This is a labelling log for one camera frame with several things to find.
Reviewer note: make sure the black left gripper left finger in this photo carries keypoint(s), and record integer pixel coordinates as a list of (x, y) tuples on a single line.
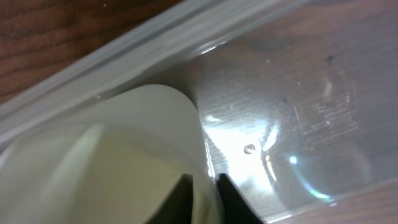
[(178, 206)]

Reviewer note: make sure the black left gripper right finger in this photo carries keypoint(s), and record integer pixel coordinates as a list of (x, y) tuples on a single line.
[(235, 208)]

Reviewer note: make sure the white plastic cup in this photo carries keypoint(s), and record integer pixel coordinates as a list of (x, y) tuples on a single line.
[(114, 161)]

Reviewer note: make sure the clear plastic storage box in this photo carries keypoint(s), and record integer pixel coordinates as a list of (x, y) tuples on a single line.
[(297, 100)]

